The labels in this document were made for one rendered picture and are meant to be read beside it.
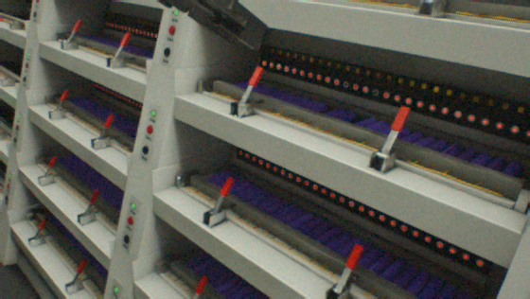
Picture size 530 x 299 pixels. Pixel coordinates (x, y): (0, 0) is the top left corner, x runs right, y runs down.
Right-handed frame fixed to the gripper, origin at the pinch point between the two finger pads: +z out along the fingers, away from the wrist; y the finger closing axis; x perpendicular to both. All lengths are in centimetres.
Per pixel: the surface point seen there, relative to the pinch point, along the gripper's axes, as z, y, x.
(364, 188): 21.6, 11.8, -10.8
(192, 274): 36, -22, -42
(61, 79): 31, -100, -17
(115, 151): 29, -53, -26
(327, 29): 18.0, -0.9, 7.9
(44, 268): 33, -71, -67
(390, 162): 22.5, 13.3, -6.3
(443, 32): 17.0, 15.3, 9.7
